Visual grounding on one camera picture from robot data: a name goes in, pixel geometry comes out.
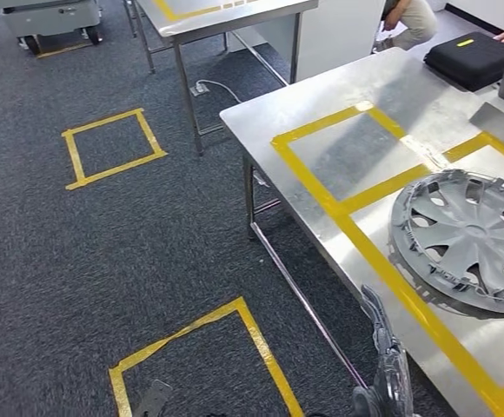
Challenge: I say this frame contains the stainless steel table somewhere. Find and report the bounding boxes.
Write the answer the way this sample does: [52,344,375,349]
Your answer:
[122,0,320,157]

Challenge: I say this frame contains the yellow floor tape square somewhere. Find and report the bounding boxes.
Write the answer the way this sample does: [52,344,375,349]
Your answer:
[61,107,169,192]
[107,295,306,417]

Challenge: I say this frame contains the black zip case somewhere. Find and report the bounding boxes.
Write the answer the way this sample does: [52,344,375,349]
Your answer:
[423,30,504,94]

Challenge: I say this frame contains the person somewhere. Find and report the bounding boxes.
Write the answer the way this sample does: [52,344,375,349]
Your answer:
[372,0,439,53]

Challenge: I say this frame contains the stainless steel workbench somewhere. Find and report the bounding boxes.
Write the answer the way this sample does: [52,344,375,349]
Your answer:
[219,47,504,417]

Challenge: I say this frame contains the grey wheeled cart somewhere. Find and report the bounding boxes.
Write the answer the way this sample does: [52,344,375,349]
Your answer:
[0,0,104,57]

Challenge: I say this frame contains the grey plastic wheel hubcap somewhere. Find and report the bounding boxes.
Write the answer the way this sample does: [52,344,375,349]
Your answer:
[388,168,504,318]

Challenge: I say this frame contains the white floor cable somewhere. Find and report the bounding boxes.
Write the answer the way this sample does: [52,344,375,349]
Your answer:
[195,78,243,105]

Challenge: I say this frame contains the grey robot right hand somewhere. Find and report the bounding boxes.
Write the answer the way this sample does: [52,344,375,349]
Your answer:
[350,284,416,417]

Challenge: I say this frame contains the dark flat robot plate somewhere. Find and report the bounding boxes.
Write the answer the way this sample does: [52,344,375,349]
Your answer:
[132,378,173,417]

